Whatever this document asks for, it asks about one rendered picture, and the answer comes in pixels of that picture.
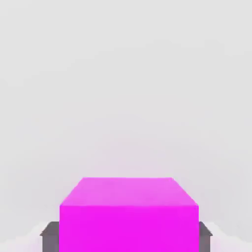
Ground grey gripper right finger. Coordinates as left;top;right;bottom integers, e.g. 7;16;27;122
198;221;244;252

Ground small magenta cube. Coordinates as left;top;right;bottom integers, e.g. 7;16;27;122
59;177;200;252

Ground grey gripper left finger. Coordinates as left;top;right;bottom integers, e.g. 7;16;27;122
11;221;60;252

